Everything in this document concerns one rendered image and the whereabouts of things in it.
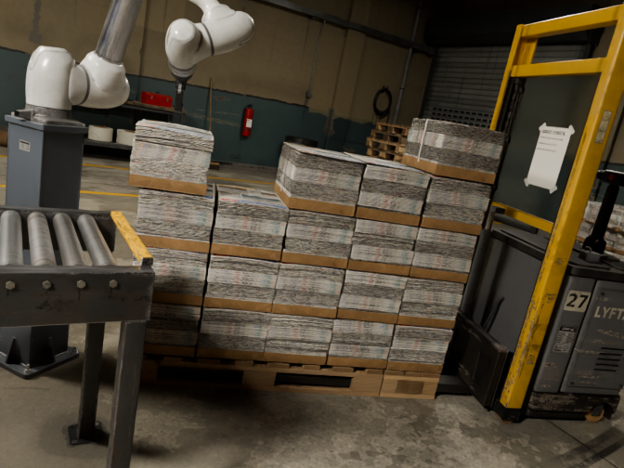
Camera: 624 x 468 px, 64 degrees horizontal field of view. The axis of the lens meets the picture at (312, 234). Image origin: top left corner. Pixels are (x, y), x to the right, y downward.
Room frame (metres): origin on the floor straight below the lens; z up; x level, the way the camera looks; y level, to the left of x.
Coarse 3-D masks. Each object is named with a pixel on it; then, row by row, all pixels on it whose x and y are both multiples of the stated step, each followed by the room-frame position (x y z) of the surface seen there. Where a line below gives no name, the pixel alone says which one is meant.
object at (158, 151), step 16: (144, 128) 1.82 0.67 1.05; (160, 128) 1.83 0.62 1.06; (144, 144) 1.82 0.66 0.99; (160, 144) 1.84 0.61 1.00; (176, 144) 1.85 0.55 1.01; (192, 144) 1.87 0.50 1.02; (208, 144) 1.88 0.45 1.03; (144, 160) 1.83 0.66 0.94; (160, 160) 1.84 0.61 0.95; (176, 160) 1.86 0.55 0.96; (192, 160) 1.87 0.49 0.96; (208, 160) 1.89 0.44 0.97; (160, 176) 1.84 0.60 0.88; (176, 176) 1.86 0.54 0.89; (192, 176) 1.88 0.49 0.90
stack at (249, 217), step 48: (144, 192) 1.84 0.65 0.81; (240, 192) 2.15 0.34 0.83; (240, 240) 1.94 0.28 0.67; (288, 240) 1.99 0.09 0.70; (336, 240) 2.04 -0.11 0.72; (384, 240) 2.09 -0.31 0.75; (192, 288) 1.90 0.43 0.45; (240, 288) 1.95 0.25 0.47; (288, 288) 1.99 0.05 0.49; (336, 288) 2.04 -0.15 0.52; (384, 288) 2.11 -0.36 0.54; (192, 336) 1.90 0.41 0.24; (240, 336) 1.95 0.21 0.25; (288, 336) 2.00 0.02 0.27; (336, 336) 2.06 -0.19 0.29; (384, 336) 2.11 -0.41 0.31; (192, 384) 1.91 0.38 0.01; (240, 384) 1.96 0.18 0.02; (288, 384) 2.04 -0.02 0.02
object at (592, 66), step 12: (576, 60) 2.31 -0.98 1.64; (588, 60) 2.24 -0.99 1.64; (600, 60) 2.17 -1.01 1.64; (516, 72) 2.71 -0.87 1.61; (528, 72) 2.61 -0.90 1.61; (540, 72) 2.52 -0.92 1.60; (552, 72) 2.44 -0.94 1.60; (564, 72) 2.36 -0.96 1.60; (576, 72) 2.29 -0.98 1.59; (588, 72) 2.22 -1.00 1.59; (600, 72) 2.17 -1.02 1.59
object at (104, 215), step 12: (0, 216) 1.33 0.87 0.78; (24, 216) 1.36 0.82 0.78; (48, 216) 1.40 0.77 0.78; (72, 216) 1.43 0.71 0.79; (96, 216) 1.47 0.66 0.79; (108, 216) 1.48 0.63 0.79; (24, 228) 1.36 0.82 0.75; (108, 228) 1.49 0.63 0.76; (24, 240) 1.36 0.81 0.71; (108, 240) 1.49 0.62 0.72
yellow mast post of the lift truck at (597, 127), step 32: (608, 64) 2.10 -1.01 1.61; (608, 96) 2.08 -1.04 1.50; (608, 128) 2.09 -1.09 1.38; (576, 160) 2.11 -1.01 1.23; (576, 192) 2.08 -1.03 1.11; (576, 224) 2.09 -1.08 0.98; (544, 256) 2.12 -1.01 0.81; (544, 288) 2.08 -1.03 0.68; (544, 320) 2.09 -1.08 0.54; (512, 384) 2.08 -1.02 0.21
